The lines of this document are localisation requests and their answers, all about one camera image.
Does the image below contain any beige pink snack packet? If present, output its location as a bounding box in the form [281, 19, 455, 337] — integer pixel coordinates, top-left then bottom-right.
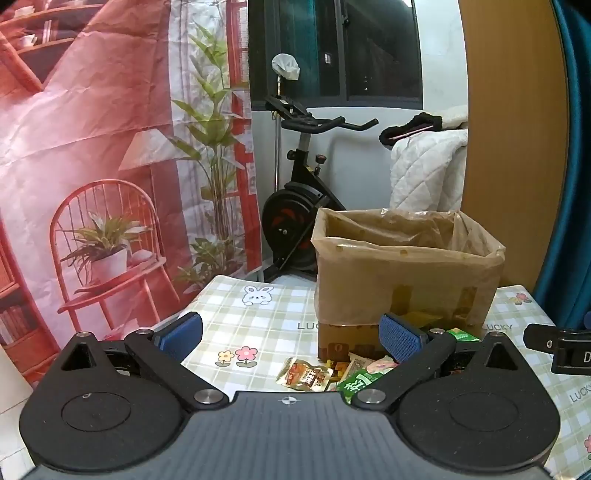
[346, 353, 399, 377]

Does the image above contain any bright green snack packet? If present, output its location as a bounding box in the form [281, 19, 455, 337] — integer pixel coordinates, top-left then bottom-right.
[445, 327, 484, 343]

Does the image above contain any wooden board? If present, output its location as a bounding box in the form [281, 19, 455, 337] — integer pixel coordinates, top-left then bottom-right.
[458, 0, 570, 297]

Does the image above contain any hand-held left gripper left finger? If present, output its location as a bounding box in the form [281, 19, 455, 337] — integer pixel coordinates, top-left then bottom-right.
[46, 311, 230, 413]

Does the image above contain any orange brown snack packet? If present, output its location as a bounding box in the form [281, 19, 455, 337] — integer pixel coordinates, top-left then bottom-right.
[276, 357, 336, 393]

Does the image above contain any cardboard box with plastic liner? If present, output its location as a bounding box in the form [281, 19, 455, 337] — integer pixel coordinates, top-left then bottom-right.
[310, 208, 507, 361]

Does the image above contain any black exercise bike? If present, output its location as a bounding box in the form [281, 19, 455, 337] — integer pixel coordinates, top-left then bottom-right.
[262, 95, 379, 283]

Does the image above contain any white plastic bag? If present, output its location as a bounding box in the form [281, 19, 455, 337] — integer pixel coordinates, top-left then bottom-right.
[271, 52, 301, 80]

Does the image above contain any green snack bag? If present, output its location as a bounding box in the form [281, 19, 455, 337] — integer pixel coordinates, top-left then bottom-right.
[338, 369, 387, 404]

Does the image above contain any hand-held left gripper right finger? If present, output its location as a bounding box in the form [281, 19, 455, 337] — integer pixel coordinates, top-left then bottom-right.
[344, 313, 532, 413]

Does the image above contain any red printed backdrop cloth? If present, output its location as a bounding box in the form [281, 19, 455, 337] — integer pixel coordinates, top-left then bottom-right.
[0, 0, 262, 389]

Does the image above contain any white quilted blanket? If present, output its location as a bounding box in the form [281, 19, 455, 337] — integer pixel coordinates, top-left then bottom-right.
[389, 104, 470, 213]

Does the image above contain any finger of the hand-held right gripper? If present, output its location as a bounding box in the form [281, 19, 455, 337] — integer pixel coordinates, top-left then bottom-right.
[524, 323, 560, 357]

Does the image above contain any dark window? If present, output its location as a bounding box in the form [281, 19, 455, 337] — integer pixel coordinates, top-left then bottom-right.
[248, 0, 424, 112]

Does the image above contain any black garment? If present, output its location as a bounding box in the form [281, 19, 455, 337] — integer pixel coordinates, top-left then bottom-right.
[379, 112, 445, 148]

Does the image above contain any small yellow candy packet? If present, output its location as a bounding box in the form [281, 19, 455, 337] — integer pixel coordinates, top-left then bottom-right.
[325, 360, 350, 385]

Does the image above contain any checked tablecloth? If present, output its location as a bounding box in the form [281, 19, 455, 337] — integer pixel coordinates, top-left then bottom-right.
[181, 274, 591, 480]

